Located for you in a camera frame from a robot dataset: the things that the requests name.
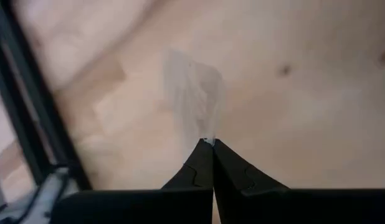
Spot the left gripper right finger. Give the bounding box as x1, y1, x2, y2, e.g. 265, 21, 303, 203
212, 138, 385, 224

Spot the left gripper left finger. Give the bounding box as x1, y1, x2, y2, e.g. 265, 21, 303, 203
51, 138, 214, 224

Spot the clear plastic wrapper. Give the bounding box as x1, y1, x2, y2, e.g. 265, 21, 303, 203
163, 49, 226, 147

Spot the silver mounting bracket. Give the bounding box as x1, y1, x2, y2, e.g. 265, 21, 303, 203
0, 166, 80, 224

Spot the black table frame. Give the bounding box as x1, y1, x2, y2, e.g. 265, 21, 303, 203
0, 0, 93, 191

